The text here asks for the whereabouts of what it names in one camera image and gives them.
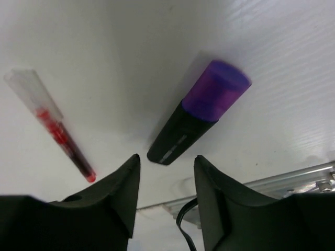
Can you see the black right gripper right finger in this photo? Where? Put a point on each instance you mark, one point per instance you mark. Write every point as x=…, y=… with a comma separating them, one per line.
x=235, y=217

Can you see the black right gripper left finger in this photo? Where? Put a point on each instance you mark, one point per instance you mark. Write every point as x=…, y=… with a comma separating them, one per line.
x=100, y=217

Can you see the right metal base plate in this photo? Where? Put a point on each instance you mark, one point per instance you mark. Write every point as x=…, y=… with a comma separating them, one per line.
x=316, y=179

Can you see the red pen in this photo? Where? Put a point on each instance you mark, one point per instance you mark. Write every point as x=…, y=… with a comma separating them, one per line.
x=27, y=85

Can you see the purple highlighter black body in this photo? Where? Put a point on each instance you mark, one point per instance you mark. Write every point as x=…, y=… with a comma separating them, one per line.
x=219, y=86

